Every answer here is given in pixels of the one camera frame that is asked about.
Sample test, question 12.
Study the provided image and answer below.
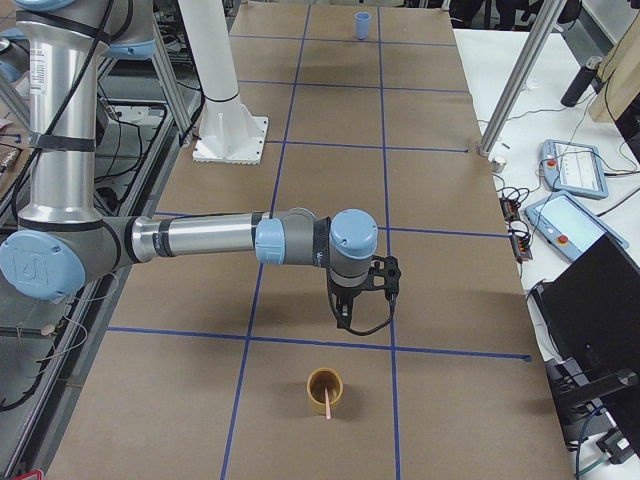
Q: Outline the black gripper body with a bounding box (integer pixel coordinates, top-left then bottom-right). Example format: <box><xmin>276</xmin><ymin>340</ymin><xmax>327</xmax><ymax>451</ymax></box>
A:
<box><xmin>329</xmin><ymin>272</ymin><xmax>373</xmax><ymax>308</ymax></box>

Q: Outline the blue cup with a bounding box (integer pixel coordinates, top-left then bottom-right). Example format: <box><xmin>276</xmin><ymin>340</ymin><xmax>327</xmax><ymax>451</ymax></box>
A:
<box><xmin>354</xmin><ymin>11</ymin><xmax>372</xmax><ymax>40</ymax></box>

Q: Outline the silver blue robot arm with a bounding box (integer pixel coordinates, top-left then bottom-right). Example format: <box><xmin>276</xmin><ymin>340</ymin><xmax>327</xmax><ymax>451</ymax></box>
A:
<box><xmin>1</xmin><ymin>1</ymin><xmax>383</xmax><ymax>329</ymax></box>

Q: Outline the yellow cup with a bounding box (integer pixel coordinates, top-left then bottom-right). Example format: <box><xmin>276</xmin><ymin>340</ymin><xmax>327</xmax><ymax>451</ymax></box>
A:
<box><xmin>306</xmin><ymin>367</ymin><xmax>344</xmax><ymax>416</ymax></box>

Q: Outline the pink chopstick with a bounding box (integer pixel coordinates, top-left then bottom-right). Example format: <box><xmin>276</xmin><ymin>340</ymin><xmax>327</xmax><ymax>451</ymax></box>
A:
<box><xmin>324</xmin><ymin>387</ymin><xmax>332</xmax><ymax>420</ymax></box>

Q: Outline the small metal cylinder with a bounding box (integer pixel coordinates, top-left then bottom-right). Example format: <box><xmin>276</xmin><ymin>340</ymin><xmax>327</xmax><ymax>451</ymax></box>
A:
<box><xmin>490</xmin><ymin>156</ymin><xmax>507</xmax><ymax>174</ymax></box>

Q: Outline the near teach pendant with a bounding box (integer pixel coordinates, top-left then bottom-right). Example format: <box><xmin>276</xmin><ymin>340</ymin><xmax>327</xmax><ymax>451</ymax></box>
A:
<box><xmin>525</xmin><ymin>191</ymin><xmax>629</xmax><ymax>261</ymax></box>

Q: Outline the teach pendant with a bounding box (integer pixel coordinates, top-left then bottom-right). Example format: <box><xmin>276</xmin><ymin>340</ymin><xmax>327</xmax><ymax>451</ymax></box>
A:
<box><xmin>540</xmin><ymin>139</ymin><xmax>609</xmax><ymax>199</ymax></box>
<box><xmin>525</xmin><ymin>191</ymin><xmax>629</xmax><ymax>261</ymax></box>

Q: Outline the black monitor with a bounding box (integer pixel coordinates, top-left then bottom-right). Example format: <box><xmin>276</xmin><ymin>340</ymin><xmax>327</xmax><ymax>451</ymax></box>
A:
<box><xmin>531</xmin><ymin>234</ymin><xmax>639</xmax><ymax>424</ymax></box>

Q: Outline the far teach pendant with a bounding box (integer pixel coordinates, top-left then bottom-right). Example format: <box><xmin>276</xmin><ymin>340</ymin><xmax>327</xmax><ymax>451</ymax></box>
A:
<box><xmin>540</xmin><ymin>139</ymin><xmax>609</xmax><ymax>199</ymax></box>

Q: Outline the black bottle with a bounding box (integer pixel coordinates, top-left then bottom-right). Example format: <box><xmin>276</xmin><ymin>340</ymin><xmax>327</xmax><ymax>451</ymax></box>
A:
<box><xmin>560</xmin><ymin>56</ymin><xmax>603</xmax><ymax>108</ymax></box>

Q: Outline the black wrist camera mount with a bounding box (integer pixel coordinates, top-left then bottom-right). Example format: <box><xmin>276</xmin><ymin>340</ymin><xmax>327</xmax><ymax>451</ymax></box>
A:
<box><xmin>369</xmin><ymin>255</ymin><xmax>402</xmax><ymax>302</ymax></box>

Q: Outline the black camera cable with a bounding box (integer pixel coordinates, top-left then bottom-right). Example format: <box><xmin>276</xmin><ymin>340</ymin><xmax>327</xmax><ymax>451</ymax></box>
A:
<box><xmin>327</xmin><ymin>287</ymin><xmax>399</xmax><ymax>336</ymax></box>

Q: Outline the white pedestal column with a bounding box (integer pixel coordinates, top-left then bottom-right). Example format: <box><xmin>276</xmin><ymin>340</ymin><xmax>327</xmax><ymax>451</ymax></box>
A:
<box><xmin>178</xmin><ymin>0</ymin><xmax>269</xmax><ymax>165</ymax></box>

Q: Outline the aluminium frame post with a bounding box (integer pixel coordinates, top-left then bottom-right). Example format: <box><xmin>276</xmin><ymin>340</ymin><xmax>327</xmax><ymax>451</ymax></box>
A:
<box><xmin>477</xmin><ymin>0</ymin><xmax>566</xmax><ymax>157</ymax></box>

